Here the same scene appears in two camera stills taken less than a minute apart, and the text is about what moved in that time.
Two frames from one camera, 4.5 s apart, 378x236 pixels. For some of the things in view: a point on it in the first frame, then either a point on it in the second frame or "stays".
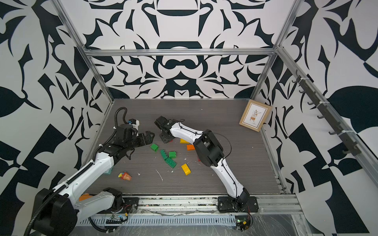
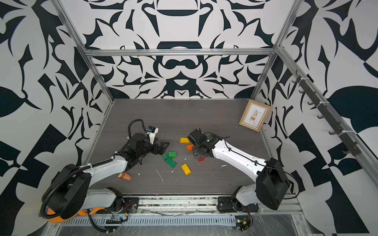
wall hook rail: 347,136 stays
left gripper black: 149,139 -> 161,149
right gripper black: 162,137 -> 195,154
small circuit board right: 242,222 stays
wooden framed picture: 255,115 stays
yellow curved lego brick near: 186,169 stays
